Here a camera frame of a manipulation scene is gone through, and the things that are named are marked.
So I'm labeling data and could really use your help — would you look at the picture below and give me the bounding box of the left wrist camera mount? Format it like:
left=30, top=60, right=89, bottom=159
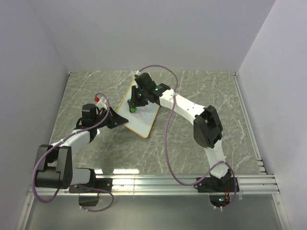
left=94, top=96, right=108, bottom=109

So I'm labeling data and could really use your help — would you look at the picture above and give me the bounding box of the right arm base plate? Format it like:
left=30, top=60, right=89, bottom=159
left=193, top=177, right=240, bottom=193

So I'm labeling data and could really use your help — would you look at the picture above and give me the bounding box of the yellow framed whiteboard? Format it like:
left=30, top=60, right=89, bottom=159
left=117, top=80, right=159, bottom=138

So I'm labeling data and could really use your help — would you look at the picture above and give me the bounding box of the aluminium right side rail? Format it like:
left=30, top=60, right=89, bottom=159
left=232, top=71, right=268, bottom=174

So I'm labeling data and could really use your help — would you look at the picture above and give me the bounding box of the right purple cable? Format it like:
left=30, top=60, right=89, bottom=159
left=134, top=65, right=238, bottom=211

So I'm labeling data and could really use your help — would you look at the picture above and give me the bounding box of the green whiteboard eraser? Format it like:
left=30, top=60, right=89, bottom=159
left=127, top=99, right=137, bottom=113

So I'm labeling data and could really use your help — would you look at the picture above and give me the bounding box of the purple cable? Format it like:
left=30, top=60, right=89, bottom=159
left=134, top=65, right=238, bottom=211
left=32, top=92, right=115, bottom=212

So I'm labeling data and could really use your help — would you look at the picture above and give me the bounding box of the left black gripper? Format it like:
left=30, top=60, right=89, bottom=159
left=93, top=106, right=128, bottom=129

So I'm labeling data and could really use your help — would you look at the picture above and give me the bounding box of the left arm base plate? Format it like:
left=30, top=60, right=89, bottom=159
left=69, top=178, right=113, bottom=194

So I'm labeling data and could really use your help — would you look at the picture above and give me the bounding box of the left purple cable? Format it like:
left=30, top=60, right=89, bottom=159
left=32, top=92, right=115, bottom=212

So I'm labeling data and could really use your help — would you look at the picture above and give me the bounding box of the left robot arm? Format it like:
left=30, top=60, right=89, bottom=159
left=32, top=103, right=128, bottom=189

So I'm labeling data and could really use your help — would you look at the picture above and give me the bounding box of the aluminium rail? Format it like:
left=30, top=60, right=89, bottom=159
left=232, top=71, right=268, bottom=174
left=27, top=174, right=281, bottom=196

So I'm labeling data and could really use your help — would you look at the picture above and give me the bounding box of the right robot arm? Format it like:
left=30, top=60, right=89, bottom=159
left=128, top=72, right=238, bottom=193

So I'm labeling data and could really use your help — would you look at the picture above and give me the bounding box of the aluminium front rail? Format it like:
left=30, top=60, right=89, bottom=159
left=27, top=174, right=281, bottom=196

